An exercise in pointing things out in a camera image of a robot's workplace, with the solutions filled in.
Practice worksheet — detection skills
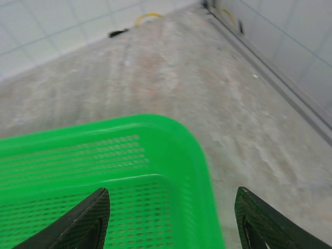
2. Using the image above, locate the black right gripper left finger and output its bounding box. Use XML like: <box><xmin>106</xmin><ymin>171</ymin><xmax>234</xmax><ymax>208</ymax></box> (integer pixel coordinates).
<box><xmin>11</xmin><ymin>187</ymin><xmax>111</xmax><ymax>249</ymax></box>

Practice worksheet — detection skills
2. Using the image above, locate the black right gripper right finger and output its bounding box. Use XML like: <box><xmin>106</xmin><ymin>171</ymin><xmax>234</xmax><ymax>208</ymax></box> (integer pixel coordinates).
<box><xmin>234</xmin><ymin>186</ymin><xmax>332</xmax><ymax>249</ymax></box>

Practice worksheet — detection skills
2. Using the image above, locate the green plastic basket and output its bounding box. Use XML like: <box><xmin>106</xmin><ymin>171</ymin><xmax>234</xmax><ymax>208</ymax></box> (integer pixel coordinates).
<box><xmin>0</xmin><ymin>113</ymin><xmax>225</xmax><ymax>249</ymax></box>

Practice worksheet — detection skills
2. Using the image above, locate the aluminium floor rail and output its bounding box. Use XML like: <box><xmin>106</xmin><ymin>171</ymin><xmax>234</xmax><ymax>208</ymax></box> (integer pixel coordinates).
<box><xmin>201</xmin><ymin>0</ymin><xmax>332</xmax><ymax>147</ymax></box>

